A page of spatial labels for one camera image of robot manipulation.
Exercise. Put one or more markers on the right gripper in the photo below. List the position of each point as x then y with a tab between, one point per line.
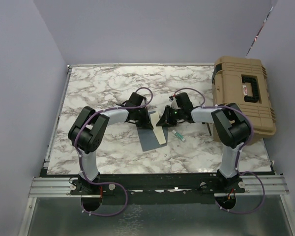
165	120

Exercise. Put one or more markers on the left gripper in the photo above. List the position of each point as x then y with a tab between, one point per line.
142	125

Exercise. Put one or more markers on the tan letter paper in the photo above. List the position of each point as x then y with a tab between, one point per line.
158	130

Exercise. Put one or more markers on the grey-blue envelope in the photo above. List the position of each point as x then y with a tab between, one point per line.
148	139

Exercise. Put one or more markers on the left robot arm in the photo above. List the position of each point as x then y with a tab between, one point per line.
87	132

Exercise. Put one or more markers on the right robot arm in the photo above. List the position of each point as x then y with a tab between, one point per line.
232	126

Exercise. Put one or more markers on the green white glue stick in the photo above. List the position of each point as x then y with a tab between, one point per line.
178	135

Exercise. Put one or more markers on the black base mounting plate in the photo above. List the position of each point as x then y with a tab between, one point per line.
159	188

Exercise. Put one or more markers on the tan plastic tool case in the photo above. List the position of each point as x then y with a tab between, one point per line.
244	82

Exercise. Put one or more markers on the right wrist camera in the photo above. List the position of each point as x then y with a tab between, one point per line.
173	102

